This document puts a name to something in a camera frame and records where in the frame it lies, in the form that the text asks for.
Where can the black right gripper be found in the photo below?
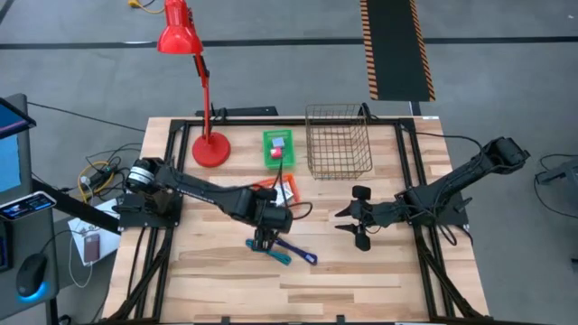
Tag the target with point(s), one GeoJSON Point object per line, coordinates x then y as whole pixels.
{"type": "Point", "coordinates": [381, 214]}

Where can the tablet with blue screen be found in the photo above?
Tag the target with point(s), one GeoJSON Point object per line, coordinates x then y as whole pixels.
{"type": "Point", "coordinates": [27, 205]}

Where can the small pink item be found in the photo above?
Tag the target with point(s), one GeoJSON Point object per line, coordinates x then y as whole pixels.
{"type": "Point", "coordinates": [276, 152]}

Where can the black hazard-striped floor mat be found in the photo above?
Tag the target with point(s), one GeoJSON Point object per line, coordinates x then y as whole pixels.
{"type": "Point", "coordinates": [397, 49]}

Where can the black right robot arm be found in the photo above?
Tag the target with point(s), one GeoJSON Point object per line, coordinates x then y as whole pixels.
{"type": "Point", "coordinates": [451, 180]}

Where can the black keyboard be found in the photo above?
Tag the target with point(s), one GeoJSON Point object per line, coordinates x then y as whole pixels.
{"type": "Point", "coordinates": [3, 248]}

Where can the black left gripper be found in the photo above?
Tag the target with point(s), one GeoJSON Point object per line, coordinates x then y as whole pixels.
{"type": "Point", "coordinates": [275, 219]}

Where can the green plastic basket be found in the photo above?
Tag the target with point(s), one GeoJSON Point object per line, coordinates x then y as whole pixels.
{"type": "Point", "coordinates": [289, 158]}

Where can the black diagonal strut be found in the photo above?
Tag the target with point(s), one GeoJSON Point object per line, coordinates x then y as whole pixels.
{"type": "Point", "coordinates": [81, 212]}

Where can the black flat bar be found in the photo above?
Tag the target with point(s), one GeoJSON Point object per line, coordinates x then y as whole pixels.
{"type": "Point", "coordinates": [248, 111]}

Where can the small pale blue item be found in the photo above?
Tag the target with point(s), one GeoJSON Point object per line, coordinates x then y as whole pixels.
{"type": "Point", "coordinates": [278, 142]}

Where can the white printed box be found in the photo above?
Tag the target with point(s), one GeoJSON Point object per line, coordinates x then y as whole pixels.
{"type": "Point", "coordinates": [285, 194]}

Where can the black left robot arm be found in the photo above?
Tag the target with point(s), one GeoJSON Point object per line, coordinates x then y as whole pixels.
{"type": "Point", "coordinates": [203, 192]}

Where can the dark grey desk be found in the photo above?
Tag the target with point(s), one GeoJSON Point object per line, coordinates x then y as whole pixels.
{"type": "Point", "coordinates": [27, 234]}

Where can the brown flat device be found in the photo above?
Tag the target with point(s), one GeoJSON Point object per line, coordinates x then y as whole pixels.
{"type": "Point", "coordinates": [91, 247]}

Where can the orange plastic basket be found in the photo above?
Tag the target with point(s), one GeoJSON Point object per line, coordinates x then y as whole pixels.
{"type": "Point", "coordinates": [293, 185]}

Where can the red desk lamp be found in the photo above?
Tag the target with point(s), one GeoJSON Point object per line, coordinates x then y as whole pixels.
{"type": "Point", "coordinates": [211, 151]}

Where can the black aluminium table frame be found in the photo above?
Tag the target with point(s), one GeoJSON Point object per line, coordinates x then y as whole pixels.
{"type": "Point", "coordinates": [271, 122]}

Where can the white paper sheet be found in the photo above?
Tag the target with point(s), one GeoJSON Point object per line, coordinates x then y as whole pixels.
{"type": "Point", "coordinates": [79, 234]}

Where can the blue-screen monitor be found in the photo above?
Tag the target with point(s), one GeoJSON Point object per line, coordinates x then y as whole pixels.
{"type": "Point", "coordinates": [9, 158]}

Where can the black floor equipment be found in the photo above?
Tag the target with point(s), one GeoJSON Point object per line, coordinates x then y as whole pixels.
{"type": "Point", "coordinates": [562, 171]}

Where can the black glowing computer mouse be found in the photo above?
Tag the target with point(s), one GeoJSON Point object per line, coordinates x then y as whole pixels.
{"type": "Point", "coordinates": [30, 273]}

